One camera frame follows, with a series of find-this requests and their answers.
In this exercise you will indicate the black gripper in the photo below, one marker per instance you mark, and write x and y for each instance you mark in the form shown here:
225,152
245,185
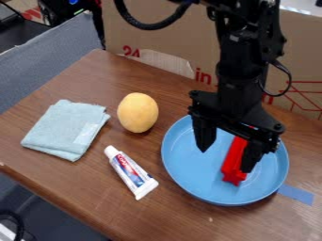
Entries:
234,110

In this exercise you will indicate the red star-shaped bar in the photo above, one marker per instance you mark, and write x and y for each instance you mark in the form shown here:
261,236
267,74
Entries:
231,172

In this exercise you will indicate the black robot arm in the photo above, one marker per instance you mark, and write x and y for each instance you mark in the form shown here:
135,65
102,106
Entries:
251,44

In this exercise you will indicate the blue plate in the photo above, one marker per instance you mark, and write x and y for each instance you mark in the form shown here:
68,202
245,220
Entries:
196,170

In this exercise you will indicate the blue tape strip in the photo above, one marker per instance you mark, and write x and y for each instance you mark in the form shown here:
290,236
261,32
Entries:
297,194

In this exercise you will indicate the yellow round fruit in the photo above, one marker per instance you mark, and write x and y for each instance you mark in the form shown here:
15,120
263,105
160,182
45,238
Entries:
138,112

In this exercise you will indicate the white toothpaste tube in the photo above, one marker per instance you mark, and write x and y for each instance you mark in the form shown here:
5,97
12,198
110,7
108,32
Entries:
138,180

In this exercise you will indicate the brown cardboard box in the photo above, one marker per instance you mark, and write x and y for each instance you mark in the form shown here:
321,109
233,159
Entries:
186,46

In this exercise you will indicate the light blue folded cloth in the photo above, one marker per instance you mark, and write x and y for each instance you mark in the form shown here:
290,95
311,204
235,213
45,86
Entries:
66,130

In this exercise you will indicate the grey fabric partition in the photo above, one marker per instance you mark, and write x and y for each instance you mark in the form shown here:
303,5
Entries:
32,63

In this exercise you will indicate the black device in background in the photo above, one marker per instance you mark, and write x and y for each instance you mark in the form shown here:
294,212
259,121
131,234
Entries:
58,11

